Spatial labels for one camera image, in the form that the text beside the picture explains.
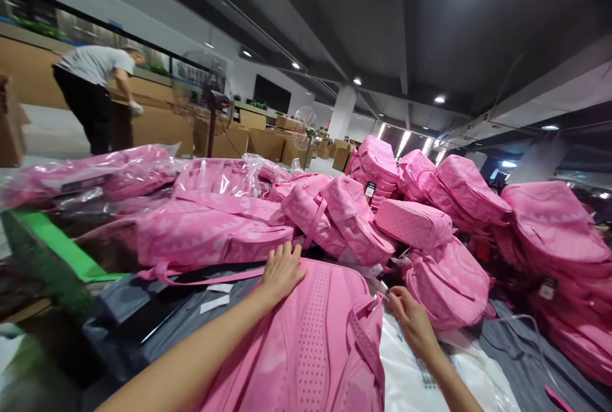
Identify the person's right hand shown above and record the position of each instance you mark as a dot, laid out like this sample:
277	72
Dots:
413	318

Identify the person's left hand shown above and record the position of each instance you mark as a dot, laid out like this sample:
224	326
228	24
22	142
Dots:
279	271

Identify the person's left thumb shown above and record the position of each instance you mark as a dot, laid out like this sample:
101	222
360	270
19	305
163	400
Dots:
299	274

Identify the person's left fingers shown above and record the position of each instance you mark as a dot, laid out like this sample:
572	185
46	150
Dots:
282	253

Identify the person's right fingers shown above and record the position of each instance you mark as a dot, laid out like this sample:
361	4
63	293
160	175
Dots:
397	298

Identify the pink perforated backpack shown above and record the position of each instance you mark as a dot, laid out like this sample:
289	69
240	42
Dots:
311	345

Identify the large pink patterned backpack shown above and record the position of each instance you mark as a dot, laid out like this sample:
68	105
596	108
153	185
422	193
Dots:
215	235

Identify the white paper label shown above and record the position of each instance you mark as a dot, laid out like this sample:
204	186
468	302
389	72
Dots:
215	298

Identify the white plastic bag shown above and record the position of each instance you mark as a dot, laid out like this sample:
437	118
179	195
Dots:
411	378

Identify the pile of pink backpacks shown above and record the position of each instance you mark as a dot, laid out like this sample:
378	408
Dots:
459	240

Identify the pink backpack in clear bag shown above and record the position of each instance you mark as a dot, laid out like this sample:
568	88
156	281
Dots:
217	177
81	175

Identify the pale standing fan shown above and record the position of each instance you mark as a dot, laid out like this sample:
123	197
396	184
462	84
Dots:
302	127

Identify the grey cloth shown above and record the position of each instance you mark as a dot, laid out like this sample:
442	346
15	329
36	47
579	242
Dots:
143	316

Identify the black standing fan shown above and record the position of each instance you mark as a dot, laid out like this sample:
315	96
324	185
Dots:
210	96

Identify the row of brown cartons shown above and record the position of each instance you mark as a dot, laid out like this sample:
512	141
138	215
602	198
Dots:
162	125

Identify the brown carton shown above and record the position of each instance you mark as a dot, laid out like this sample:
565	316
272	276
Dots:
9	120

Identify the black wall screen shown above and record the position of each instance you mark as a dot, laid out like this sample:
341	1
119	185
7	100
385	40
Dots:
271	92

